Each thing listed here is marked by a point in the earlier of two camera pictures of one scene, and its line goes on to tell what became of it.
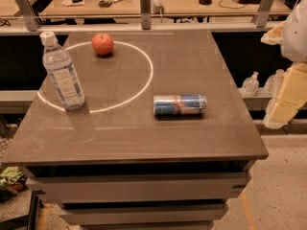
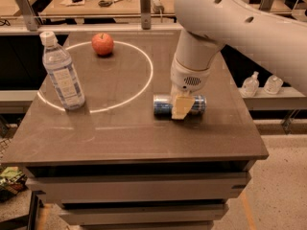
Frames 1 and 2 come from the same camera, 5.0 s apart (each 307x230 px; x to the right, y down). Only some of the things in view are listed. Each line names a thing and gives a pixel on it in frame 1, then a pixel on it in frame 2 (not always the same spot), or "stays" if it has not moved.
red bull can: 180,104 stays
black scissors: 106,4 stays
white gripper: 295,37 -> 186,78
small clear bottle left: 249,86 stays
